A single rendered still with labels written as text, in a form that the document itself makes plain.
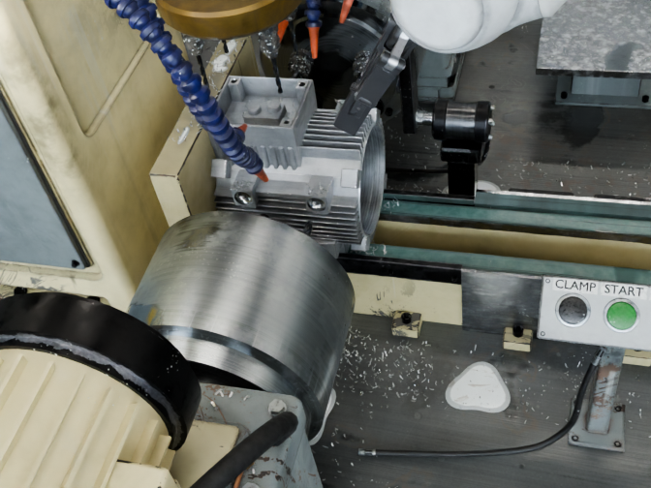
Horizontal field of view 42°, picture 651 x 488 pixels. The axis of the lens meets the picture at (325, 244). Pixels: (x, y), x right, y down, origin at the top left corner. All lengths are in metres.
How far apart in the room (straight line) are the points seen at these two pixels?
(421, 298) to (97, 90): 0.53
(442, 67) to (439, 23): 0.95
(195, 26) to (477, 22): 0.43
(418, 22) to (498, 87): 1.03
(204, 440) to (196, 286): 0.19
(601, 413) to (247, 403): 0.51
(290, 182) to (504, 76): 0.68
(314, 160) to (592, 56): 0.61
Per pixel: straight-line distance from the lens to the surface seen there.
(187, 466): 0.77
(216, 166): 1.14
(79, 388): 0.63
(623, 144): 1.55
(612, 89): 1.63
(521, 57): 1.74
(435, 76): 1.59
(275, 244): 0.93
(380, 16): 1.27
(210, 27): 0.96
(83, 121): 1.11
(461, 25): 0.62
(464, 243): 1.28
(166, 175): 1.06
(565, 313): 0.95
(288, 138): 1.09
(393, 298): 1.25
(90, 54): 1.12
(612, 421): 1.19
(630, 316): 0.96
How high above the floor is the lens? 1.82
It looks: 47 degrees down
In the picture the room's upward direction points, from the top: 11 degrees counter-clockwise
